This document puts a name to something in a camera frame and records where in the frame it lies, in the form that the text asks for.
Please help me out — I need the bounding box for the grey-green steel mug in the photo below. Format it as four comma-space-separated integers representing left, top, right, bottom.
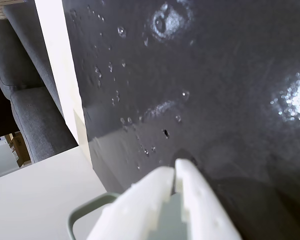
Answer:
66, 191, 191, 240

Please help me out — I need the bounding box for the grey fabric sofa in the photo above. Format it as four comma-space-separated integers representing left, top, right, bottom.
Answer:
0, 3, 79, 164

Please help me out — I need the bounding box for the brown cardboard box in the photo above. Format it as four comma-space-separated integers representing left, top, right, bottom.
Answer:
4, 131, 32, 168

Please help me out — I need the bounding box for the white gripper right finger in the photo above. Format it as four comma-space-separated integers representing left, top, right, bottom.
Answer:
174, 158, 243, 240

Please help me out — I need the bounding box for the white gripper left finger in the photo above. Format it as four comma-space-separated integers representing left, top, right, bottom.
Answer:
86, 166, 176, 240

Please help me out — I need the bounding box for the black table mat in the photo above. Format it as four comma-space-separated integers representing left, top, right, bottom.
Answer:
61, 0, 300, 240

